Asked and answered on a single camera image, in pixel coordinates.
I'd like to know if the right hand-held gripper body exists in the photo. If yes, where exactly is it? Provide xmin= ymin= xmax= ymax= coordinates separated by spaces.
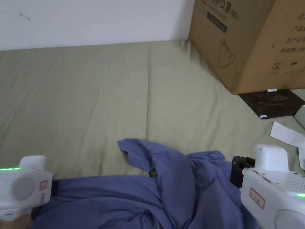
xmin=230 ymin=144 xmax=305 ymax=229

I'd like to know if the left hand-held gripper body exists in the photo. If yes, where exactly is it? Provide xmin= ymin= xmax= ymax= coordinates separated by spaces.
xmin=0 ymin=155 xmax=59 ymax=223

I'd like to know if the blue garment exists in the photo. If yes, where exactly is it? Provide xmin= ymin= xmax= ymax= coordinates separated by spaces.
xmin=31 ymin=138 xmax=256 ymax=229

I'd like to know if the person's left hand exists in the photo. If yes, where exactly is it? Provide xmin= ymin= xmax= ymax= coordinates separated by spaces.
xmin=0 ymin=214 xmax=34 ymax=229

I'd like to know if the white paper sheet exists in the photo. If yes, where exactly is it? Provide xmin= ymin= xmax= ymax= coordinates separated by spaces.
xmin=270 ymin=121 xmax=305 ymax=146

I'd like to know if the white box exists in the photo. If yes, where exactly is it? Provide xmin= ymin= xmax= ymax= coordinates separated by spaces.
xmin=294 ymin=104 xmax=305 ymax=131

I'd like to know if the dark flat board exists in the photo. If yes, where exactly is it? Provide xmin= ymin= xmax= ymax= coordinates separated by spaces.
xmin=239 ymin=89 xmax=305 ymax=120

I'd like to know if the bed with pale green sheet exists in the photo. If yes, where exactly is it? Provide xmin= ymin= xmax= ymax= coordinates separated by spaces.
xmin=0 ymin=39 xmax=305 ymax=189

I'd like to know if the brown cardboard carton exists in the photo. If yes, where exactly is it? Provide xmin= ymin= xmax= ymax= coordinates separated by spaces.
xmin=189 ymin=0 xmax=305 ymax=95

